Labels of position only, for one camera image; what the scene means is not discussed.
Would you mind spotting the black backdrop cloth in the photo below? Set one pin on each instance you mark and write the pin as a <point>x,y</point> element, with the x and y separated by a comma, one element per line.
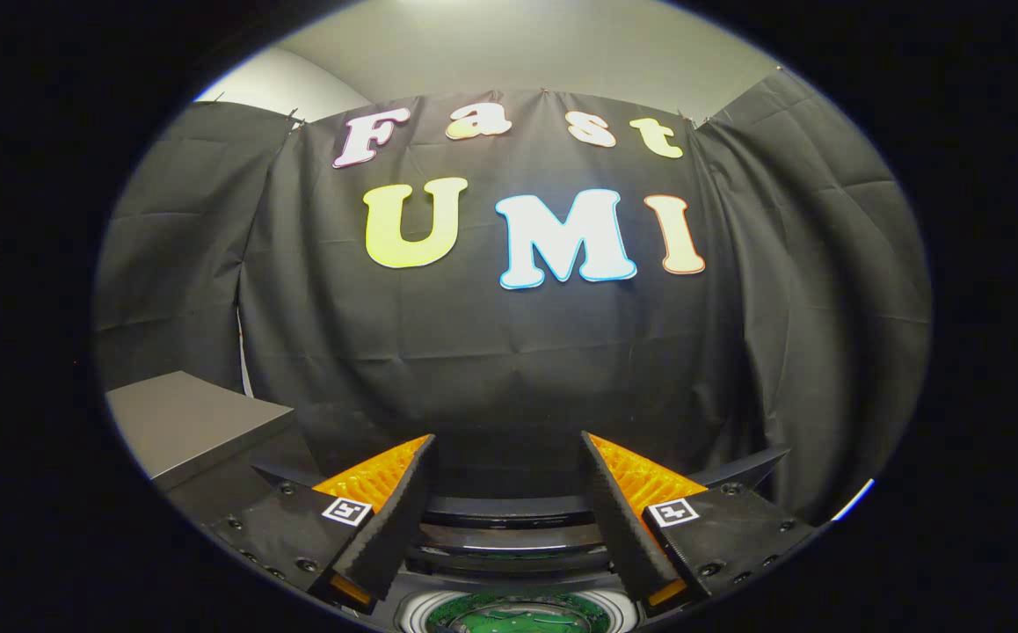
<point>509,352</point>

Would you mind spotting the grey washing machine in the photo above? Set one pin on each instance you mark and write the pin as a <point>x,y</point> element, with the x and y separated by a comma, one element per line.
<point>509,580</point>

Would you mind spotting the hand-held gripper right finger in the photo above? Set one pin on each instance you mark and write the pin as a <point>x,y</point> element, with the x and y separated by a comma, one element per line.
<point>623,523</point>

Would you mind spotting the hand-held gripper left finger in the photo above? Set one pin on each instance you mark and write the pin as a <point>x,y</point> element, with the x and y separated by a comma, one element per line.
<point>395,519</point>

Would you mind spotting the green polo shirt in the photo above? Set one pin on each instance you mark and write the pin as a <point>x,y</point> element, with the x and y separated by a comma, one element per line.
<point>478,617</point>

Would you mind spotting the grey cabinet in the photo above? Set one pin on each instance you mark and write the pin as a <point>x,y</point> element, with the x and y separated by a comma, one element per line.
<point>188,422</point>

